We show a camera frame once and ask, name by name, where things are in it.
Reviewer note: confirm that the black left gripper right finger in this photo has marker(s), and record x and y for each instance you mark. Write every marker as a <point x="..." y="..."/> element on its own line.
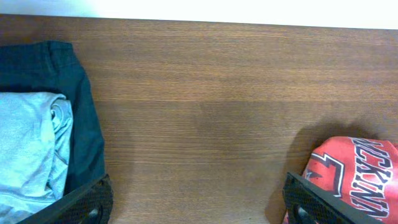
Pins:
<point x="306" y="203"/>

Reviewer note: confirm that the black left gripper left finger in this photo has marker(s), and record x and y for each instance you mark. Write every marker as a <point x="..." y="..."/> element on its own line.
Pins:
<point x="91" y="203"/>

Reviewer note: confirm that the orange t-shirt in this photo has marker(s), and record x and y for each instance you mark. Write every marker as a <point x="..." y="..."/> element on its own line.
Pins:
<point x="361" y="172"/>

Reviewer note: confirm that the folded grey garment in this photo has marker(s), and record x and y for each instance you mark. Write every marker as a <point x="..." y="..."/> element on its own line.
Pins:
<point x="35" y="152"/>

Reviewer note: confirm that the folded dark navy garment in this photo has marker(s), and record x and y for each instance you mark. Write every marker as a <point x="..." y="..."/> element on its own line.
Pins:
<point x="52" y="66"/>

